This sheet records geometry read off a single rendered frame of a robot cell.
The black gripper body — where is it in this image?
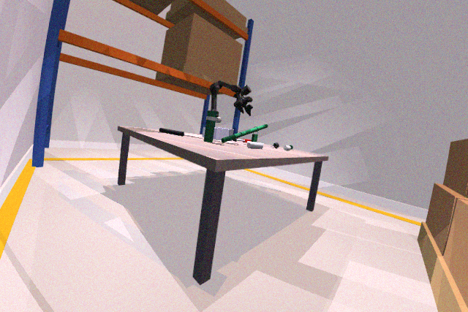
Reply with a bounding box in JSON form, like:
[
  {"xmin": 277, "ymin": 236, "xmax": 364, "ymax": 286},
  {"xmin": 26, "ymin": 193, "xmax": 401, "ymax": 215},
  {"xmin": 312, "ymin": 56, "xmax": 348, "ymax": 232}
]
[{"xmin": 234, "ymin": 96, "xmax": 253, "ymax": 110}]

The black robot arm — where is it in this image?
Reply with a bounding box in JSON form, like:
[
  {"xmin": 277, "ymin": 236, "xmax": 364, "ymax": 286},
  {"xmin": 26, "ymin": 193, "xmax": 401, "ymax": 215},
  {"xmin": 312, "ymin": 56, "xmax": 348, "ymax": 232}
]
[{"xmin": 210, "ymin": 80, "xmax": 253, "ymax": 117}]

